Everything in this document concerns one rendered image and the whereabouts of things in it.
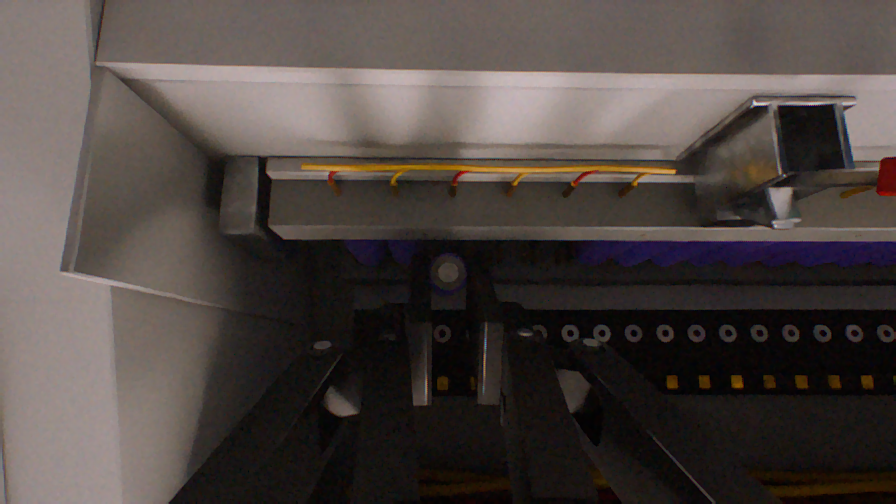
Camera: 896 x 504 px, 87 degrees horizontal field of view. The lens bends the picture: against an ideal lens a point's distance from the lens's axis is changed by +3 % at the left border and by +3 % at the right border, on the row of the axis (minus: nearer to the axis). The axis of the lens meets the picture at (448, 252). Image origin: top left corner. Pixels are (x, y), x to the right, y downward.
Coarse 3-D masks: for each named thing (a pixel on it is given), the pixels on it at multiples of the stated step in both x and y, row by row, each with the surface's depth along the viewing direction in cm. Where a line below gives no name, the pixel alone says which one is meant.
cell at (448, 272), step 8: (440, 256) 20; (448, 256) 21; (456, 256) 21; (432, 264) 20; (440, 264) 20; (448, 264) 20; (456, 264) 20; (464, 264) 20; (432, 272) 20; (440, 272) 20; (448, 272) 20; (456, 272) 20; (464, 272) 20; (432, 280) 20; (440, 280) 20; (448, 280) 20; (456, 280) 20; (464, 280) 20; (432, 288) 22; (440, 288) 20; (448, 288) 20; (456, 288) 20
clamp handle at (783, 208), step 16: (800, 176) 12; (816, 176) 12; (832, 176) 11; (848, 176) 11; (864, 176) 10; (880, 176) 10; (768, 192) 13; (784, 192) 13; (880, 192) 10; (768, 208) 13; (784, 208) 13; (768, 224) 13
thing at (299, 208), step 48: (288, 192) 16; (336, 192) 16; (384, 192) 17; (432, 192) 17; (480, 192) 17; (528, 192) 17; (576, 192) 17; (624, 192) 16; (672, 192) 17; (864, 192) 17; (624, 240) 18; (672, 240) 18; (720, 240) 18; (768, 240) 18; (816, 240) 19; (864, 240) 19
